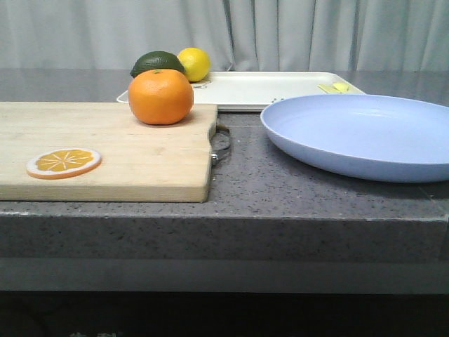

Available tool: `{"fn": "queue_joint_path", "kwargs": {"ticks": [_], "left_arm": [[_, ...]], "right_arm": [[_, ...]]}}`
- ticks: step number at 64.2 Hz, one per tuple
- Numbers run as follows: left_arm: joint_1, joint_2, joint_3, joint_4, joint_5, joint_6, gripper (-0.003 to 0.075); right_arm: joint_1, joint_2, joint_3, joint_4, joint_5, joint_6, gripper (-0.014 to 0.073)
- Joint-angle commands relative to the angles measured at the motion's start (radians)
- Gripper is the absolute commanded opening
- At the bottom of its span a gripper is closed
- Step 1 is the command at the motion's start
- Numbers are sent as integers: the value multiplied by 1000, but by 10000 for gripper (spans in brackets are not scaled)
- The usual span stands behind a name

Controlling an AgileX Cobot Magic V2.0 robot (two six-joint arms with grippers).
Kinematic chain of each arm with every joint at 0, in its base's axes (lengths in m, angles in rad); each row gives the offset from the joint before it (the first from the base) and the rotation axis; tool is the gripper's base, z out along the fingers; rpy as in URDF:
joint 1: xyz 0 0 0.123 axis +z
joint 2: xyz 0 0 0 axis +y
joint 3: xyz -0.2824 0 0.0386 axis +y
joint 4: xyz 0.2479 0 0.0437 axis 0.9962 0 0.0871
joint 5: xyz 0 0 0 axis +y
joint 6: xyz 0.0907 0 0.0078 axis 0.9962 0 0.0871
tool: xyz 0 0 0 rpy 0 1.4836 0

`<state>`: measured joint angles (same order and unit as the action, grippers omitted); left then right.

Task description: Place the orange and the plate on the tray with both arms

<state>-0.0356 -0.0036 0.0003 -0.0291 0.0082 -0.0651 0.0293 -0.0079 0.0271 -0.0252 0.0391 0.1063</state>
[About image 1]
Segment grey curtain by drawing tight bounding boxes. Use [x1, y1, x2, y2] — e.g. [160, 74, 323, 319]
[1, 1, 448, 71]

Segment green lime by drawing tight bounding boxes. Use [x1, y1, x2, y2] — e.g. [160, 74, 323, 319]
[130, 51, 185, 78]

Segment metal cutting board handle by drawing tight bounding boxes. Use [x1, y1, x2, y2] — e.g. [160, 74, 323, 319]
[210, 123, 232, 166]

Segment yellow peeled fruit pieces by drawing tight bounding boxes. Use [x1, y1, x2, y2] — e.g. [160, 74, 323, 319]
[318, 82, 349, 93]

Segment light blue plate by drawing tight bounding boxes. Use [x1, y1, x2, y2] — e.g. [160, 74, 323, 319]
[260, 94, 448, 183]

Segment whole orange fruit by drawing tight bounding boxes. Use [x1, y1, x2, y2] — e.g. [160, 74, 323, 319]
[128, 69, 194, 125]

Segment wooden cutting board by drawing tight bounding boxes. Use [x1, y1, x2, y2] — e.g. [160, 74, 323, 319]
[1, 102, 217, 202]

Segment yellow lemon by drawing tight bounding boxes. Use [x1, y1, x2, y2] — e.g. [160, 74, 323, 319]
[177, 47, 211, 82]

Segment white rectangular tray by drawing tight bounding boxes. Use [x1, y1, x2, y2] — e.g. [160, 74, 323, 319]
[116, 71, 368, 112]

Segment orange slice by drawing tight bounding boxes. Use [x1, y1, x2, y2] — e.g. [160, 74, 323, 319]
[26, 148, 102, 180]

